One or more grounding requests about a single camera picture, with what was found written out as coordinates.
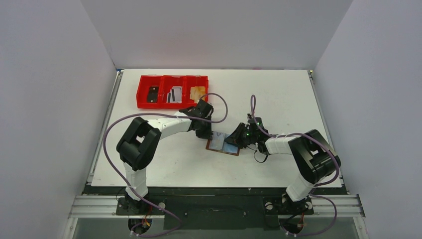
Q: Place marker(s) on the red right bin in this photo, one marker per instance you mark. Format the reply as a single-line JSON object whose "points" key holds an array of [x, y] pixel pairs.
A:
{"points": [[191, 81]]}

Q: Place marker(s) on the white VIP card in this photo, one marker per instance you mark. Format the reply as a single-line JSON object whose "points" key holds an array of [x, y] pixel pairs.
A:
{"points": [[217, 142]]}

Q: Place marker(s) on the red bin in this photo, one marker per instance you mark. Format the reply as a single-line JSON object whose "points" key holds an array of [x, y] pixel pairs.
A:
{"points": [[191, 81], [145, 82], [169, 82]]}

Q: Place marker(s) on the aluminium frame rail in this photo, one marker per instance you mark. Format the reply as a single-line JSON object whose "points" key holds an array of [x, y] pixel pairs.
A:
{"points": [[345, 206]]}

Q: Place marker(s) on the white cards in bin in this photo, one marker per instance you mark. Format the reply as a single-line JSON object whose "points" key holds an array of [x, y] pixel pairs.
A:
{"points": [[175, 95]]}

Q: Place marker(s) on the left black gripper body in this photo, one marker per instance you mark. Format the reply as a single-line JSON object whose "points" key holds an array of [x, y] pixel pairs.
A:
{"points": [[205, 130]]}

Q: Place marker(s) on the brown leather card holder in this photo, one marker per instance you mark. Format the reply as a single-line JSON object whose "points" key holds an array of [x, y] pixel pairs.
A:
{"points": [[227, 149]]}

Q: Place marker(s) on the red left bin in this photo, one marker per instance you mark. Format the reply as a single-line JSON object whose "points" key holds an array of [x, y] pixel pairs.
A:
{"points": [[145, 82]]}

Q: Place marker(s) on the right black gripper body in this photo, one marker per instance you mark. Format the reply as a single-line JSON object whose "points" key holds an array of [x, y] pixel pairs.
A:
{"points": [[242, 136]]}

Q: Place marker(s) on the yellow card holder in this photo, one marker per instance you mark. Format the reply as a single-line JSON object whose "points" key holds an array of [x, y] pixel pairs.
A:
{"points": [[196, 92]]}

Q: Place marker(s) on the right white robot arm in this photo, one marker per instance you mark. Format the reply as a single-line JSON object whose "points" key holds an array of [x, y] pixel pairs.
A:
{"points": [[313, 155]]}

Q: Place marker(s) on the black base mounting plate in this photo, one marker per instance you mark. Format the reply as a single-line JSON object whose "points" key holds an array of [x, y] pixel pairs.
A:
{"points": [[208, 221]]}

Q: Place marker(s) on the black card holder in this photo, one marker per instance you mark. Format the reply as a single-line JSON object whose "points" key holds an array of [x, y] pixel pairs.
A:
{"points": [[152, 96]]}

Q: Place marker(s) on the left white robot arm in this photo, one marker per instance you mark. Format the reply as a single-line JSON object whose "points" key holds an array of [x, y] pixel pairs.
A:
{"points": [[138, 144]]}

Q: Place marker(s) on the red middle bin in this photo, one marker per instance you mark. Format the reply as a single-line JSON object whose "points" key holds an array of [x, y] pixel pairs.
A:
{"points": [[169, 82]]}

